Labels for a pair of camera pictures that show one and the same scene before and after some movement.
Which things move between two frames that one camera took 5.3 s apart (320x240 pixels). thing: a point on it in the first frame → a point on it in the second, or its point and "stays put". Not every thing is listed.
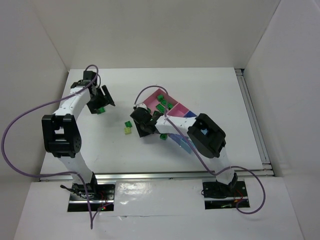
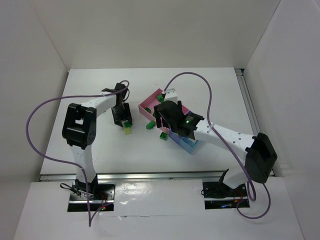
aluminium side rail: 266,167 stays put
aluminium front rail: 158,176 stays put
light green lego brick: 127,130 stays put
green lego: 163,136 stays put
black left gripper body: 100,100 → 122,119
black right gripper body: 144,127 → 160,115
